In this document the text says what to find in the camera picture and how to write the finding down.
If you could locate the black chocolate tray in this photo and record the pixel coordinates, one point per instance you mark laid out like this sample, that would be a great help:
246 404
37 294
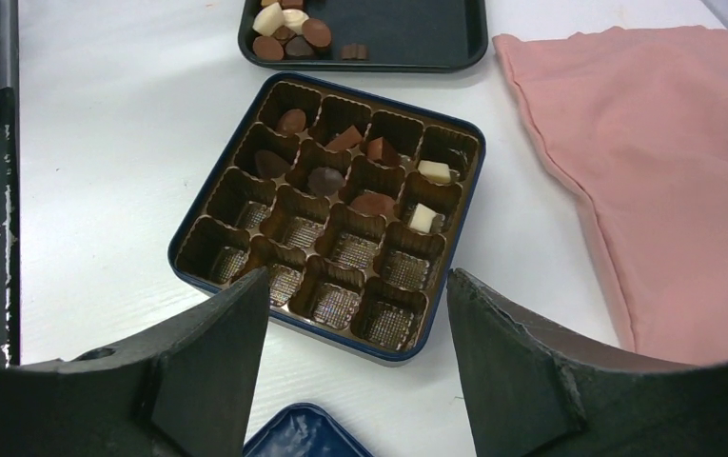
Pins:
412 36

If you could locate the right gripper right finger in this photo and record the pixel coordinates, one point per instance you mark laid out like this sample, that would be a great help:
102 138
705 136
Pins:
532 387

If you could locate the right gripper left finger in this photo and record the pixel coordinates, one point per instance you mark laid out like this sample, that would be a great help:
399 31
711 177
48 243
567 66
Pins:
183 387

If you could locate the white round chocolate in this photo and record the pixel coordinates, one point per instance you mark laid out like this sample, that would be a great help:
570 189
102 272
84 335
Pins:
294 20

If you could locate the blue chocolate box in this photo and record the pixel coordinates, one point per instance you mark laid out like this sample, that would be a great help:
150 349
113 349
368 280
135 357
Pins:
354 204

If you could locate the dark textured chocolate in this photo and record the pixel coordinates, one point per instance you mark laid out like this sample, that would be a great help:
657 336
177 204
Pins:
298 48

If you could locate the brown oval chocolate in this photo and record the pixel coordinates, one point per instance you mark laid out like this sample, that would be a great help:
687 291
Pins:
268 48

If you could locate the small brown square chocolate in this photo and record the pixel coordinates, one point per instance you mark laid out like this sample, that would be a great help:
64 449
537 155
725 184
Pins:
354 52

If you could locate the round milk chocolate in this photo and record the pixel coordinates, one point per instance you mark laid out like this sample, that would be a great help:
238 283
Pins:
317 34

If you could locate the white triangular chocolate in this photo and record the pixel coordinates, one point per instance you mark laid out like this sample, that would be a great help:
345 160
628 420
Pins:
269 19

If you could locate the blue box lid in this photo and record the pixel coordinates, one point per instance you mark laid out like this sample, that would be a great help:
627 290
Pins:
303 430

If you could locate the pink cloth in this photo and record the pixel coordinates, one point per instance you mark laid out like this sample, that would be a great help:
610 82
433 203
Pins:
634 123

